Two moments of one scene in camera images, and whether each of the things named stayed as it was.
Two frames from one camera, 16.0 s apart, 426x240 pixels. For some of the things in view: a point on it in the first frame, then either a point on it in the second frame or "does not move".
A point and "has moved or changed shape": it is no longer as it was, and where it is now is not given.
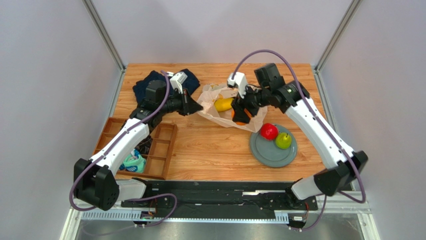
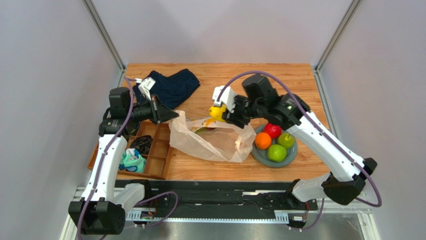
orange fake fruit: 240,123 has moved or changed shape
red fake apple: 269,131 does not move
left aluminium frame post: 106,34 does not move
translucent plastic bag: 210,92 -> 205,137
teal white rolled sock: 134,162 does not move
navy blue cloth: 191,84 does not move
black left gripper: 188,106 -> 159,112
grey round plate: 266,152 -> 260,128
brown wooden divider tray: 163,136 does not move
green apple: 283,140 does not move
